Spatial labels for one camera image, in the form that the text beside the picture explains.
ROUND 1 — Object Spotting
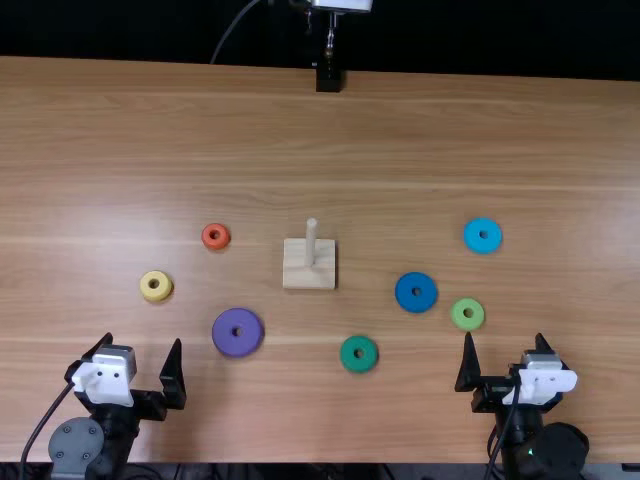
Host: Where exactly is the black cable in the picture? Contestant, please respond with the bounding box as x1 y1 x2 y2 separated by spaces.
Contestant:
19 379 76 469
482 384 524 480

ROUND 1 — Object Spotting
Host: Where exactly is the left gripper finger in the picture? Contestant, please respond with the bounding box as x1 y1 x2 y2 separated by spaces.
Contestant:
158 338 188 411
81 332 114 360

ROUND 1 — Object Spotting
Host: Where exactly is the black clamp stand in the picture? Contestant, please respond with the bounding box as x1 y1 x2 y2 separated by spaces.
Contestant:
304 8 346 94

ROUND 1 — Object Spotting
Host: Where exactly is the purple ring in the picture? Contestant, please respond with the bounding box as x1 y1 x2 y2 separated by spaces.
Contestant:
211 307 266 359

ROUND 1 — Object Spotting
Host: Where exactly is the light green ring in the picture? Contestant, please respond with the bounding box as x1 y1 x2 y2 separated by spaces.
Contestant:
450 297 486 333

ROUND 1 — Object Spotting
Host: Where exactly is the dark blue ring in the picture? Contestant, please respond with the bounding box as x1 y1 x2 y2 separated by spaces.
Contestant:
394 271 440 315

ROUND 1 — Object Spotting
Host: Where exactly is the grey cable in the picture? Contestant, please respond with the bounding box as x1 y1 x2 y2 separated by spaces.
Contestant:
209 0 264 66

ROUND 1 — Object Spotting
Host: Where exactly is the light blue ring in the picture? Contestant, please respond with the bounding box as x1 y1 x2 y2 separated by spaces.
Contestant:
462 216 504 256

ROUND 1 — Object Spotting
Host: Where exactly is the wooden peg base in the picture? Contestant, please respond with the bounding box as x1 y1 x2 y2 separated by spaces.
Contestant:
281 217 339 292

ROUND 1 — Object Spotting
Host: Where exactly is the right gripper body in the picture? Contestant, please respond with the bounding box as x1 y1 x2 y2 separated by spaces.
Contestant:
470 373 566 415

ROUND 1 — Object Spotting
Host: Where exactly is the yellow ring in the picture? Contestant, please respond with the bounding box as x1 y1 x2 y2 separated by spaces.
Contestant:
139 270 175 304

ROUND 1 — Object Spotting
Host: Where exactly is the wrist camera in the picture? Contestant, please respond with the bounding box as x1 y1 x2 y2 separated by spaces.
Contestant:
64 343 138 408
501 349 579 407

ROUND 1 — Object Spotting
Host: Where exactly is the dark green ring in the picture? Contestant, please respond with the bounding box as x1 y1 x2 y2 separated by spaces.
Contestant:
339 334 380 375

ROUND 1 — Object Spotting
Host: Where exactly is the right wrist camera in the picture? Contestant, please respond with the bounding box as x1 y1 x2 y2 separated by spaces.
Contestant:
501 349 579 407

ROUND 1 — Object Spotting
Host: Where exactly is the orange ring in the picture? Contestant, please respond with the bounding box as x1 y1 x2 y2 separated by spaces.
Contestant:
201 222 233 252

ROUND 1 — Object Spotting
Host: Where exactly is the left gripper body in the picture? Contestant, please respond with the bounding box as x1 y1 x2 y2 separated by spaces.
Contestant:
85 388 169 423

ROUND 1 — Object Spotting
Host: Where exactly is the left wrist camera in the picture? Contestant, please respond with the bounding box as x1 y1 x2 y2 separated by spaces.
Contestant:
64 343 138 408

